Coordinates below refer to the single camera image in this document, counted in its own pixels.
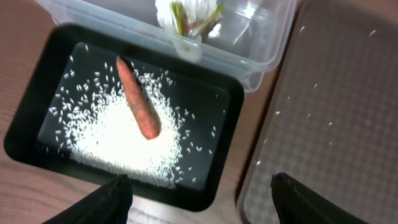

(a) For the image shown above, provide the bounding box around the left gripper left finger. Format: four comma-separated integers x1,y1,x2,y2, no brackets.
45,174,133,224

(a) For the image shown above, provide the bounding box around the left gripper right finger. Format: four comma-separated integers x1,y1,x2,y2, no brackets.
271,172,366,224

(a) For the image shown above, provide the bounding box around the orange carrot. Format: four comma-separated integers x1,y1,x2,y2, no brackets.
116,57,160,140

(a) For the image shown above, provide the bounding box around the yellow green snack wrapper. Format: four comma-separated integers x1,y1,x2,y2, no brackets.
169,0,224,39

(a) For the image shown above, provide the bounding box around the pile of white rice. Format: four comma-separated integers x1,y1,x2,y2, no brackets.
37,42,229,190

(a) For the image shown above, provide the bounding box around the dark brown serving tray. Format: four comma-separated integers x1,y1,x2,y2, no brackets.
237,1,397,223

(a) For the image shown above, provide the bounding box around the black bin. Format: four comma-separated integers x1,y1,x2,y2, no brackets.
4,24,244,212

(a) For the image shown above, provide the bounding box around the clear plastic bin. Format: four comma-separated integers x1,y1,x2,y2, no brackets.
37,0,297,91

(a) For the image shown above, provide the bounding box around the crumpled white tissue in bin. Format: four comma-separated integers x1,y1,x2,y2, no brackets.
155,0,224,39

